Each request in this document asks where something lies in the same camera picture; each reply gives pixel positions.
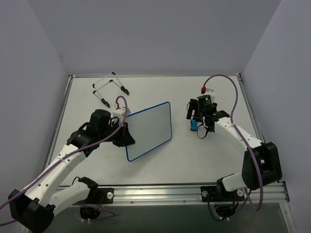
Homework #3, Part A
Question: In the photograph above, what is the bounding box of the blue whiteboard eraser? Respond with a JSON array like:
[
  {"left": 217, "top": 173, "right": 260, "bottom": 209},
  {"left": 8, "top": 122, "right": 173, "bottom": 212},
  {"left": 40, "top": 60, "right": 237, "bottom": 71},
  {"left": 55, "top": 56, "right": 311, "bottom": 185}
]
[{"left": 190, "top": 119, "right": 198, "bottom": 131}]

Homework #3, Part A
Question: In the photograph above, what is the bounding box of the blue framed whiteboard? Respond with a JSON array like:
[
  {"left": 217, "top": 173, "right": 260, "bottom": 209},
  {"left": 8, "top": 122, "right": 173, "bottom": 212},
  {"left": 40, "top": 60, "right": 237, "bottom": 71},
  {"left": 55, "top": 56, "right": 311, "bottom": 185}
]
[{"left": 126, "top": 101, "right": 172, "bottom": 162}]

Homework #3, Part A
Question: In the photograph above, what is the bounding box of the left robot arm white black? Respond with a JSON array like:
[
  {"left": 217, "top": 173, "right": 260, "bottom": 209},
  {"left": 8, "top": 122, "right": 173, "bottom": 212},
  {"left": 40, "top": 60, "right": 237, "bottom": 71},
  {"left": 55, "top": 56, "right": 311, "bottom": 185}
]
[{"left": 9, "top": 107, "right": 135, "bottom": 233}]

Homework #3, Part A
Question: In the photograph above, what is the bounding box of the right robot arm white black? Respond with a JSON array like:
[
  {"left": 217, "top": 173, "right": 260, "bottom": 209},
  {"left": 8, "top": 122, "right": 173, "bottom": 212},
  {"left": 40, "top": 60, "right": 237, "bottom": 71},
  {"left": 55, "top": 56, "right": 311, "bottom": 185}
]
[{"left": 186, "top": 95, "right": 282, "bottom": 200}]

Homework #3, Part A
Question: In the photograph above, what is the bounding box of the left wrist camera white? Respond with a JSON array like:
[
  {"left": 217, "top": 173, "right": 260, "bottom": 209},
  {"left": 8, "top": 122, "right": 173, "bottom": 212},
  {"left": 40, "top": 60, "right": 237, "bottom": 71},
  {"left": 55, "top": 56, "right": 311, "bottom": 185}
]
[{"left": 112, "top": 103, "right": 130, "bottom": 122}]

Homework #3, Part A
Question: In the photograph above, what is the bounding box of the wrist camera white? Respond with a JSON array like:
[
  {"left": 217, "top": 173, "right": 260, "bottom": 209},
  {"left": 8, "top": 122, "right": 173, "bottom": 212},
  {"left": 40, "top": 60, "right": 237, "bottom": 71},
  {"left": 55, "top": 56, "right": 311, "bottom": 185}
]
[
  {"left": 112, "top": 103, "right": 130, "bottom": 122},
  {"left": 201, "top": 86, "right": 216, "bottom": 102}
]

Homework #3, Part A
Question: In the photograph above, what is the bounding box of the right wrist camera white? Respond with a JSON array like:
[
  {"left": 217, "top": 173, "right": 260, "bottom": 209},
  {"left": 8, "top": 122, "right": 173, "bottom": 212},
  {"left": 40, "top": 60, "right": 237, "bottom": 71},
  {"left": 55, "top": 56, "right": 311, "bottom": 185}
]
[{"left": 201, "top": 86, "right": 216, "bottom": 102}]

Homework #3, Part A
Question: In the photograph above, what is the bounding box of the metal wire easel stand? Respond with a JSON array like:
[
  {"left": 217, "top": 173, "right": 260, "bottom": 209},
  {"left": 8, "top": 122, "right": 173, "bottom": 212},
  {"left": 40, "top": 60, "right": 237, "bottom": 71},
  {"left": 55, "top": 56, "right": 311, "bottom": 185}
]
[{"left": 92, "top": 72, "right": 130, "bottom": 108}]

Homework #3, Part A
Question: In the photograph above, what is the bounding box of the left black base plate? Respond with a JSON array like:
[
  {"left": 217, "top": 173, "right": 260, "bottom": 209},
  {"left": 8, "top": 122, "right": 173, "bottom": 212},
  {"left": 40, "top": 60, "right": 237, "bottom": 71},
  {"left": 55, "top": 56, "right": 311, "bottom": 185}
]
[{"left": 95, "top": 187, "right": 114, "bottom": 205}]

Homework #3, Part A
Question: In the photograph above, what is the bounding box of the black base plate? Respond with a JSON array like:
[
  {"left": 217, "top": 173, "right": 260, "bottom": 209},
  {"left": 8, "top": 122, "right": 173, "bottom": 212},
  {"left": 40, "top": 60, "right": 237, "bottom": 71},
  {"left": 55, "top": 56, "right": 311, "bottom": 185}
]
[
  {"left": 95, "top": 187, "right": 114, "bottom": 205},
  {"left": 200, "top": 185, "right": 245, "bottom": 202}
]

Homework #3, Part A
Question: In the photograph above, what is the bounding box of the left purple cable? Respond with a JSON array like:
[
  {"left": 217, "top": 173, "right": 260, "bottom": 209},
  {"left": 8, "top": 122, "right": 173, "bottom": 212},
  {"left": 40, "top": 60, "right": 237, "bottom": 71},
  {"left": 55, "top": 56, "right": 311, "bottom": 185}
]
[{"left": 0, "top": 96, "right": 129, "bottom": 224}]

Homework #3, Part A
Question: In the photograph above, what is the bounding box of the purple cable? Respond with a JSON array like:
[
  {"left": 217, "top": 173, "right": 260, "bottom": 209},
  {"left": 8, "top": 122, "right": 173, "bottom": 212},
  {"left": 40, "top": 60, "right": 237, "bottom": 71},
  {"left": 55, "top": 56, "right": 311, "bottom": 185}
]
[
  {"left": 0, "top": 96, "right": 129, "bottom": 224},
  {"left": 205, "top": 74, "right": 264, "bottom": 220}
]

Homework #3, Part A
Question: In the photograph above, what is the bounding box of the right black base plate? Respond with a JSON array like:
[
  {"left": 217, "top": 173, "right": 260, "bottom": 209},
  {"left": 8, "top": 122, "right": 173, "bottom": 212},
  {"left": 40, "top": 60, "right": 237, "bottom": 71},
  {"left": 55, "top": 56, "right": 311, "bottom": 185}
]
[{"left": 200, "top": 185, "right": 245, "bottom": 202}]

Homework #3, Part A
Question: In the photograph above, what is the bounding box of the aluminium mounting rail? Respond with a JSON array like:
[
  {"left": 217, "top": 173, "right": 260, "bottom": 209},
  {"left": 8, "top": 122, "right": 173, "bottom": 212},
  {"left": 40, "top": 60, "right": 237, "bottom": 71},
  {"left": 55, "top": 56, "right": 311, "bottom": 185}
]
[{"left": 55, "top": 183, "right": 291, "bottom": 207}]

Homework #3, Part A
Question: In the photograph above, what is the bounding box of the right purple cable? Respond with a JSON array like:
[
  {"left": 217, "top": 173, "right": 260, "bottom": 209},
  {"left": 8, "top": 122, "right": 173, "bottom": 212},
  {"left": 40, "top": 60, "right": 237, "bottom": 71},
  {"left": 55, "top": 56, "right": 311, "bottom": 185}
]
[{"left": 205, "top": 74, "right": 264, "bottom": 220}]

